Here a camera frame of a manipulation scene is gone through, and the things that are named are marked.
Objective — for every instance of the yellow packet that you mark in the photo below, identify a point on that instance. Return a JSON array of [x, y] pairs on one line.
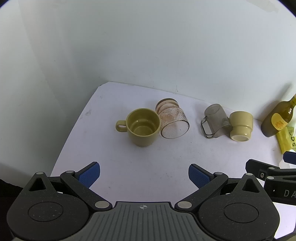
[[288, 136]]

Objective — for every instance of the olive green mug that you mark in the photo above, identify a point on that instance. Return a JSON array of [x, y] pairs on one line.
[[143, 126]]

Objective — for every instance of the cream ceramic cup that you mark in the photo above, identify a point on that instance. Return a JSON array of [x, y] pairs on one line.
[[241, 125]]

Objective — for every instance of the pink textured glass cup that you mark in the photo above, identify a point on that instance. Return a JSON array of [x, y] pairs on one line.
[[173, 121]]

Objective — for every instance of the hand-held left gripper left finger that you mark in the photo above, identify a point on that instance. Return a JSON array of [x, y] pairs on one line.
[[89, 174]]

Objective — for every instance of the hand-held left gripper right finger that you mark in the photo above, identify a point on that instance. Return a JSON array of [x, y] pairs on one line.
[[198, 175]]

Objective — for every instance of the grey transparent plastic mug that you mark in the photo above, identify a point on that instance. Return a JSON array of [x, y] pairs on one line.
[[216, 119]]

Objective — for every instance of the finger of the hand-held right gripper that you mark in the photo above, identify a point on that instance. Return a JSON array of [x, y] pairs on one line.
[[257, 166], [290, 156]]

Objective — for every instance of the olive oil bottle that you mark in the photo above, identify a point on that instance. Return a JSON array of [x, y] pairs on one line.
[[277, 118]]

